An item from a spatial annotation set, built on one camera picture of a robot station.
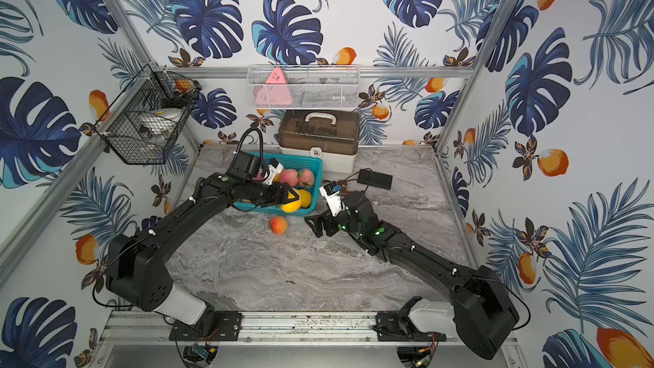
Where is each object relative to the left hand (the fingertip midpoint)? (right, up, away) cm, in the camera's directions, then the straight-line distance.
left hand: (290, 193), depth 81 cm
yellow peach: (+1, -4, -2) cm, 4 cm away
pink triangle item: (-9, +34, +8) cm, 36 cm away
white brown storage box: (+13, +23, +26) cm, 37 cm away
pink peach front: (-3, +5, +16) cm, 18 cm away
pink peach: (+3, +5, +21) cm, 21 cm away
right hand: (+9, -5, -1) cm, 10 cm away
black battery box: (+32, +4, +28) cm, 43 cm away
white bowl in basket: (-41, +22, -1) cm, 46 cm away
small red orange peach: (-6, -12, +10) cm, 16 cm away
